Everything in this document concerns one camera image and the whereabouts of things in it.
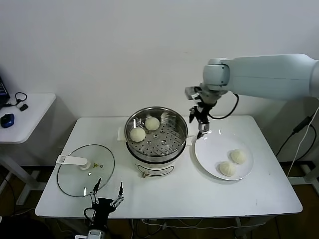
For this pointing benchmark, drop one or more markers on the white electric steamer pot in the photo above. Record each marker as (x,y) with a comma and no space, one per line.
(154,169)

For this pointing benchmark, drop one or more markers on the white side table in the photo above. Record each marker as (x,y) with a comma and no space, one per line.
(35,112)

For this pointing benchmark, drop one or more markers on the white round plate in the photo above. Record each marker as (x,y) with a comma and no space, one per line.
(211,149)

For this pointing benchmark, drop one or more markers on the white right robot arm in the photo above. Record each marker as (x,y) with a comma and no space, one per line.
(261,74)

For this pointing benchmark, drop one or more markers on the blue computer mouse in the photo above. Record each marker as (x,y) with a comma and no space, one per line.
(7,120)

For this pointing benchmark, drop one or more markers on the small black device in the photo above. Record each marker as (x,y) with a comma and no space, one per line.
(24,107)

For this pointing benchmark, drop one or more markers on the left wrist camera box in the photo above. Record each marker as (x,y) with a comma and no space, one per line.
(94,234)

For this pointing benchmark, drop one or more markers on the white table leg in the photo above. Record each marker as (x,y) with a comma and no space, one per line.
(241,231)

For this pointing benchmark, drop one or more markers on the glass pot lid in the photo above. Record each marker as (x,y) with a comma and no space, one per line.
(74,179)

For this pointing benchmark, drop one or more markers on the stainless steel steamer pot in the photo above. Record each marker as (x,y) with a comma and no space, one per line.
(164,147)

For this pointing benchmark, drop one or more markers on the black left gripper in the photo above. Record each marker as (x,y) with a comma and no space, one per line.
(103,210)

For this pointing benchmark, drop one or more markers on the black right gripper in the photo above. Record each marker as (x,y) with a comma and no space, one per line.
(204,109)

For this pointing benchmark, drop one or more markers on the white steamed baozi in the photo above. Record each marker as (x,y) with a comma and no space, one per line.
(238,156)
(227,168)
(152,124)
(137,134)

